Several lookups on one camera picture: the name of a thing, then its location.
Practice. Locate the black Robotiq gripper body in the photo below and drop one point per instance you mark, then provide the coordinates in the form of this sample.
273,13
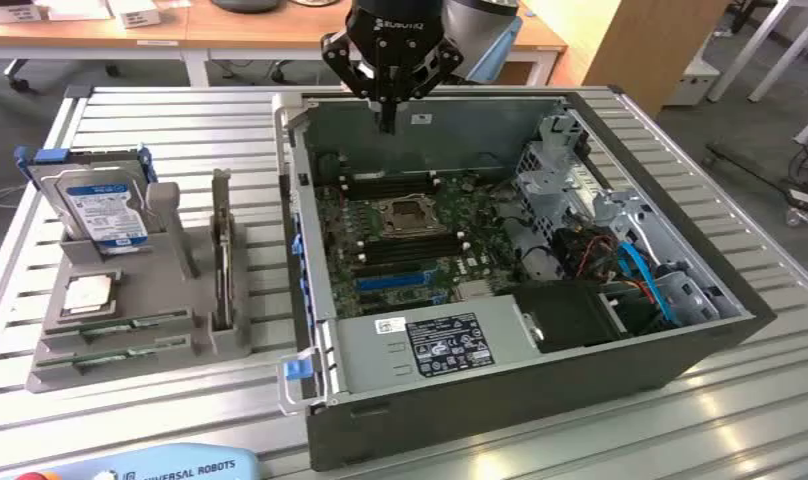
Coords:
393,30

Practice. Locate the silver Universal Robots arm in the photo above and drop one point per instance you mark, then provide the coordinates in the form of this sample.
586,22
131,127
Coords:
477,35

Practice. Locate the black RAM slot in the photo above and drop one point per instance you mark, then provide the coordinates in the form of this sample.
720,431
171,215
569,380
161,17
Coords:
416,261
392,192
413,249
414,255
390,179
412,242

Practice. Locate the green RAM stick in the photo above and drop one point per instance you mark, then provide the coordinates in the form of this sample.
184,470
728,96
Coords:
110,356
143,325

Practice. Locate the white sticker inside case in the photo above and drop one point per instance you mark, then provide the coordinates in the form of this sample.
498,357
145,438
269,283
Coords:
421,118

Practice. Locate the long wooden desk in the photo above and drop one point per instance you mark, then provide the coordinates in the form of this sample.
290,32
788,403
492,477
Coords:
257,30

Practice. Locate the wooden cabinet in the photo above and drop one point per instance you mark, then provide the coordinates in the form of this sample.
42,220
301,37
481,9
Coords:
644,50

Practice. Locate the white cardboard box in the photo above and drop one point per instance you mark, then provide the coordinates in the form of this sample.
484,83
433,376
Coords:
17,10
146,12

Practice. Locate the metal CPU socket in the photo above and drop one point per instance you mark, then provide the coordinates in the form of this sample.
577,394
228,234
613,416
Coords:
406,216

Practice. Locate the grey graphics card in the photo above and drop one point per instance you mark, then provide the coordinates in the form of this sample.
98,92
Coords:
224,240

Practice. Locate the blue card retainer strip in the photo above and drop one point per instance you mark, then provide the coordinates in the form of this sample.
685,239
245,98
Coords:
296,260

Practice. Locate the green motherboard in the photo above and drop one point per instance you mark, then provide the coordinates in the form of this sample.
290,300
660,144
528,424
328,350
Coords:
444,270

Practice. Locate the silver metal disk bay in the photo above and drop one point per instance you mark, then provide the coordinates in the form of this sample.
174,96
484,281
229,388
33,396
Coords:
644,215

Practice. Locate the long blue expansion slot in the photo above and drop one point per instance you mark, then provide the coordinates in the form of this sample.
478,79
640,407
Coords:
390,282

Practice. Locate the hard disk in blue carrier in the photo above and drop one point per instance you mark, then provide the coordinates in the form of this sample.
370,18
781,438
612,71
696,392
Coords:
99,205

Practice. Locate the office chair base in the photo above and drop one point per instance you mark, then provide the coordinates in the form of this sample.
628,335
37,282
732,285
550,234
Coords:
23,75

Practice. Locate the black plastic air shroud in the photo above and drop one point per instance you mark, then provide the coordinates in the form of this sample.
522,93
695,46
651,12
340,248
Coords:
564,315

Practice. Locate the grey parts rack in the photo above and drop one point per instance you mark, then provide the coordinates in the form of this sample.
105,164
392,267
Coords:
150,300

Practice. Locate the grey power supply unit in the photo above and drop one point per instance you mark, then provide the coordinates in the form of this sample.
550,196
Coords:
377,350

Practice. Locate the silver CPU chip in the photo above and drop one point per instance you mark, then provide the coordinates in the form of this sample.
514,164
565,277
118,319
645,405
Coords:
87,295

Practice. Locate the blue case latch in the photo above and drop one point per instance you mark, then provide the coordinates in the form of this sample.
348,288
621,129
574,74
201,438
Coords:
294,369

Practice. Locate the black open PC case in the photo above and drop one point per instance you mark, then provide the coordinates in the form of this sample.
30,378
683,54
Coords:
510,400

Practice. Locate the blue Universal Robots teach pendant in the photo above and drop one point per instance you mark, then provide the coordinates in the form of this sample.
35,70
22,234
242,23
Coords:
143,465

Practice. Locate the white table frame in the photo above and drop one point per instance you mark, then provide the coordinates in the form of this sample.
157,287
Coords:
771,45

